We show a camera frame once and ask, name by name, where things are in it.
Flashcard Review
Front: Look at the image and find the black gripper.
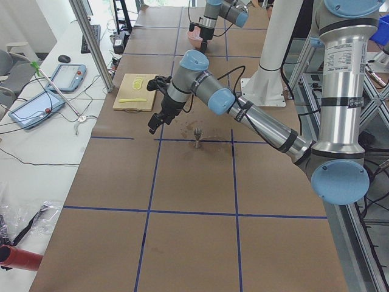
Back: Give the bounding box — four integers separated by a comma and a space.
199, 26, 215, 54
148, 94, 185, 134

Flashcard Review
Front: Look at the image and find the steel jigger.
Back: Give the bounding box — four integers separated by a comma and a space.
193, 128, 202, 149

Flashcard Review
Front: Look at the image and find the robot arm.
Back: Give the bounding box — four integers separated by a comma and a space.
147, 1, 382, 205
197, 0, 249, 54

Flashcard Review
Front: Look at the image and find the pink bowl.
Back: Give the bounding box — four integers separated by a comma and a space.
187, 30, 202, 49

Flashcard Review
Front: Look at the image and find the bamboo cutting board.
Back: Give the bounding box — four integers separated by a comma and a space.
112, 74, 156, 111

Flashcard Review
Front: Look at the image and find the yellow plastic knife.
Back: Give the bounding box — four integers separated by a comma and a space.
119, 98, 148, 103

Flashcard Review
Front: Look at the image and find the blue teach pendant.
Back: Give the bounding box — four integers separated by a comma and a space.
50, 64, 86, 92
8, 91, 65, 130

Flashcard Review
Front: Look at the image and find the black keyboard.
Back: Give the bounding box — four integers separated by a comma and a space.
80, 24, 102, 54

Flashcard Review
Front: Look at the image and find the black computer mouse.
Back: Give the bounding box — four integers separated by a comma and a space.
58, 55, 71, 63

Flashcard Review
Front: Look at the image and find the green tipped metal rod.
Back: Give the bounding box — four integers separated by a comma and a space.
30, 61, 87, 122

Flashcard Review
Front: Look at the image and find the grey office chair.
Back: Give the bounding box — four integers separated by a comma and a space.
1, 41, 40, 110

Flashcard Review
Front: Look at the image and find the clear plastic bag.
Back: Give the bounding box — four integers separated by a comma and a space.
1, 200, 62, 246

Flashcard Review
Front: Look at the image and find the blue storage bin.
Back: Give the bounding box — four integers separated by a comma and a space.
370, 15, 389, 46

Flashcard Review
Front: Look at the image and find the red cylinder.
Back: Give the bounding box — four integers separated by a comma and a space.
1, 245, 43, 271

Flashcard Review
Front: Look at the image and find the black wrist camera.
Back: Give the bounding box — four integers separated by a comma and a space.
188, 22, 201, 33
146, 75, 171, 92

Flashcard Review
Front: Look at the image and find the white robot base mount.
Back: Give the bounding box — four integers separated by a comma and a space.
241, 0, 303, 107

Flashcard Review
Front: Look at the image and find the aluminium frame post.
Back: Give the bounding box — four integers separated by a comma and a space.
69, 0, 114, 92

